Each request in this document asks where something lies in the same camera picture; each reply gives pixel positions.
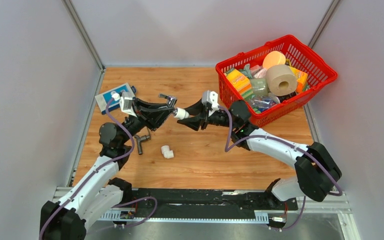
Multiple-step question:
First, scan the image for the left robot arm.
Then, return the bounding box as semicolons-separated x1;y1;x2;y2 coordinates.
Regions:
39;94;177;240

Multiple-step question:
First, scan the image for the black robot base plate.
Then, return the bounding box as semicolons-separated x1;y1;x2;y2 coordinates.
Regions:
122;188;298;220

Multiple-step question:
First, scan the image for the white PVC elbow on table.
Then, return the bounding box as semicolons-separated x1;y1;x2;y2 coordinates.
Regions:
160;145;174;159

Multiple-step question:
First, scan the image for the aluminium frame rail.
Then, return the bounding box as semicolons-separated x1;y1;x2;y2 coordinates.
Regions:
39;185;360;240

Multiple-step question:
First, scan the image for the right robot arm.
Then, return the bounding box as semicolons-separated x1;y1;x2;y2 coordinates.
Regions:
174;100;343;210

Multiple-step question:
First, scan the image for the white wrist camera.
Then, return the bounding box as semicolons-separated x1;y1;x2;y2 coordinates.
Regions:
111;91;137;117
201;90;220;112

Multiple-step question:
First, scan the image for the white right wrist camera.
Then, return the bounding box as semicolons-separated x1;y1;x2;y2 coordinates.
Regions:
201;90;220;112

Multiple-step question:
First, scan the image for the blue Harry's razor box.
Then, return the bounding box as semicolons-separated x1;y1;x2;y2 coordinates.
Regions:
94;83;137;115

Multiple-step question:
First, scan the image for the white PVC elbow fitting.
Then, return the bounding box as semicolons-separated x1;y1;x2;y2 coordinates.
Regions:
173;107;190;120

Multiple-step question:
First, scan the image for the red plastic basket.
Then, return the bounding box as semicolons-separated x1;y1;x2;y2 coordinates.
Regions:
215;34;338;127

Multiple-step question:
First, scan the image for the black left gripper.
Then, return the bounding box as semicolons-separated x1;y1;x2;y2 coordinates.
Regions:
119;98;176;145

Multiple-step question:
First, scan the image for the orange yellow box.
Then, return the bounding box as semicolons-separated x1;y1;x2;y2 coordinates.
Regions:
289;66;309;94

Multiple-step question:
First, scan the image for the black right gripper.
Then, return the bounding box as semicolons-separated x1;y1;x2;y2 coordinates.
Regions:
176;98;237;132

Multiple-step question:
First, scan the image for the yellow green sponge pack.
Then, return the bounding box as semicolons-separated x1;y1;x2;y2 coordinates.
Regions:
224;68;254;99

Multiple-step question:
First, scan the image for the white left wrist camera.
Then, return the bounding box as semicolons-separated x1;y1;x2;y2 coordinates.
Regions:
111;91;137;117

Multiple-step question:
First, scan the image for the brown toilet paper roll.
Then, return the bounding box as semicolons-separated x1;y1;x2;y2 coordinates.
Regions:
265;64;297;96

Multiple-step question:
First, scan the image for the orange round sponge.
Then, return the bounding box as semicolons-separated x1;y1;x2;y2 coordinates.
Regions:
262;50;286;70

